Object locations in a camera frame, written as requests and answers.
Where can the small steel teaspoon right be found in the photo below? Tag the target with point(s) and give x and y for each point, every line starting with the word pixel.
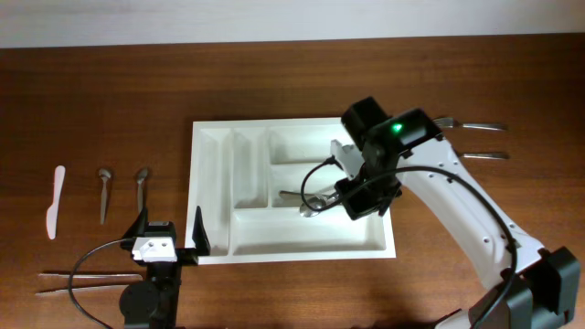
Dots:
pixel 140 179

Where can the steel fork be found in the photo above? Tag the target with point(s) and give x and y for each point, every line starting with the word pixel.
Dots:
pixel 488 156
pixel 451 123

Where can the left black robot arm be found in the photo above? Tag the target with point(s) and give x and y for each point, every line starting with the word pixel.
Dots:
pixel 153 301

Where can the upper metal chopstick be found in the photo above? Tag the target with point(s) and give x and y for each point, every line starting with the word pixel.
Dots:
pixel 91 275

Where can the white plastic cutlery tray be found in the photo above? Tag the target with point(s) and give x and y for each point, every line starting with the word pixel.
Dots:
pixel 237 169

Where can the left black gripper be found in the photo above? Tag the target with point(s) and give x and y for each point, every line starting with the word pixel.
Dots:
pixel 191 255

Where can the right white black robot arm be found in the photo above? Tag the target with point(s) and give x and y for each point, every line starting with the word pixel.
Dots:
pixel 526 285

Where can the small steel teaspoon left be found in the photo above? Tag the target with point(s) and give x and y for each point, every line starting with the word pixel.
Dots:
pixel 105 175

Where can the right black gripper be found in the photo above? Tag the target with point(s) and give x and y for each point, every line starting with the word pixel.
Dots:
pixel 359 202

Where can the white plastic knife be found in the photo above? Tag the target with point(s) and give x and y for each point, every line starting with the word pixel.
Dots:
pixel 53 210

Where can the steel tablespoon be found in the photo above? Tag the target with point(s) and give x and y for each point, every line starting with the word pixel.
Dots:
pixel 312 204
pixel 290 194

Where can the small steel teaspoon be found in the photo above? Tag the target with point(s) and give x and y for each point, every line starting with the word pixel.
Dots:
pixel 105 175
pixel 140 179

